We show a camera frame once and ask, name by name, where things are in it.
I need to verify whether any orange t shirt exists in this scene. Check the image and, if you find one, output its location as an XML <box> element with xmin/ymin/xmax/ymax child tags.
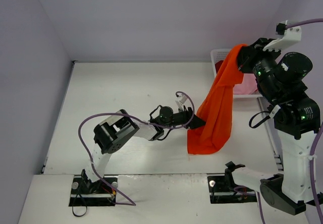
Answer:
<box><xmin>187</xmin><ymin>44</ymin><xmax>246</xmax><ymax>154</ymax></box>

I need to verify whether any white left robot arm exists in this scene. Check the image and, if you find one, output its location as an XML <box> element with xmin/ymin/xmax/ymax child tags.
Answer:
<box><xmin>81</xmin><ymin>105</ymin><xmax>205</xmax><ymax>194</ymax></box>

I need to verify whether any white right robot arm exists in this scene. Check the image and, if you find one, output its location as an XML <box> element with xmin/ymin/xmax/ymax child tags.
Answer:
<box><xmin>223</xmin><ymin>38</ymin><xmax>322</xmax><ymax>215</ymax></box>

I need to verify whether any pink t shirt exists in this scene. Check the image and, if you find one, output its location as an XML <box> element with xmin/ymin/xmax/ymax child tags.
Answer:
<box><xmin>233</xmin><ymin>74</ymin><xmax>257</xmax><ymax>95</ymax></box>

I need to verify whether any white plastic basket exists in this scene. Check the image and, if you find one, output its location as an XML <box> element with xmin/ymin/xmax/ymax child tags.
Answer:
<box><xmin>210</xmin><ymin>48</ymin><xmax>261</xmax><ymax>98</ymax></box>

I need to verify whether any dark red t shirt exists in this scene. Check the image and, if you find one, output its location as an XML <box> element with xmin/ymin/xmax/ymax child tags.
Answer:
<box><xmin>214</xmin><ymin>60</ymin><xmax>224</xmax><ymax>74</ymax></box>

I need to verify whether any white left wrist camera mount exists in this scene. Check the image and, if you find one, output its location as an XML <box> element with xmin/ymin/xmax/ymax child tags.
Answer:
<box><xmin>176</xmin><ymin>93</ymin><xmax>188</xmax><ymax>112</ymax></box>

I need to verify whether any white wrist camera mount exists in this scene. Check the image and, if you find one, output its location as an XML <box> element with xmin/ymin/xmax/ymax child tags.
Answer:
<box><xmin>263</xmin><ymin>20</ymin><xmax>302</xmax><ymax>52</ymax></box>
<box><xmin>176</xmin><ymin>93</ymin><xmax>188</xmax><ymax>112</ymax></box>

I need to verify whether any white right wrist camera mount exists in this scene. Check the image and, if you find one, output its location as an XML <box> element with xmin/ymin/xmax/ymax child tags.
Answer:
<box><xmin>263</xmin><ymin>20</ymin><xmax>302</xmax><ymax>52</ymax></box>

